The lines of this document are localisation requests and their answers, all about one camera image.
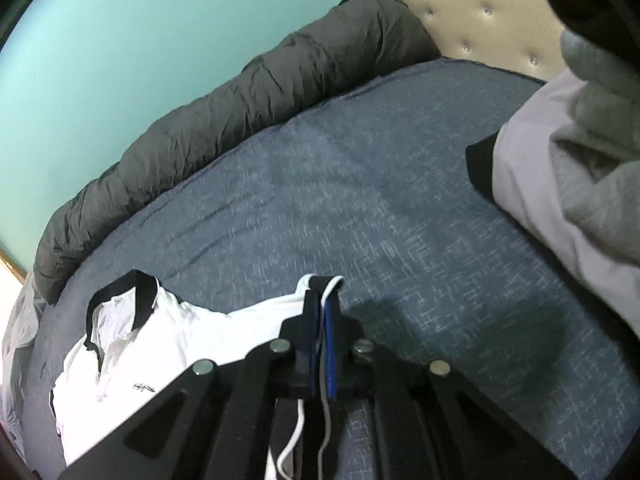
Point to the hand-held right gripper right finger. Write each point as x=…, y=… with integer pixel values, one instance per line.
x=331, y=355

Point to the wooden window frame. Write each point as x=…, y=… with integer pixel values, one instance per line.
x=12, y=265

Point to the light grey blanket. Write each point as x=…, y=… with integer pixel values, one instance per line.
x=17, y=360

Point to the blue patterned bed sheet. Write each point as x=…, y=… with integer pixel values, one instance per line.
x=375, y=210

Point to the pale shirt black trim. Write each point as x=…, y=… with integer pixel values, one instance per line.
x=530, y=180

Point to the dark grey rolled duvet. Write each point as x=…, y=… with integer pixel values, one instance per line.
x=250, y=90

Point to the grey fleece garment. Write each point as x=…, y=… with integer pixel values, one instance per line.
x=605, y=160

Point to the cream tufted headboard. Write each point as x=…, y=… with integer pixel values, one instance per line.
x=480, y=15

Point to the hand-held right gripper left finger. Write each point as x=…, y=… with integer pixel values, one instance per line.
x=312, y=355

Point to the white polo shirt black trim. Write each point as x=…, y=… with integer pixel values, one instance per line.
x=165, y=350

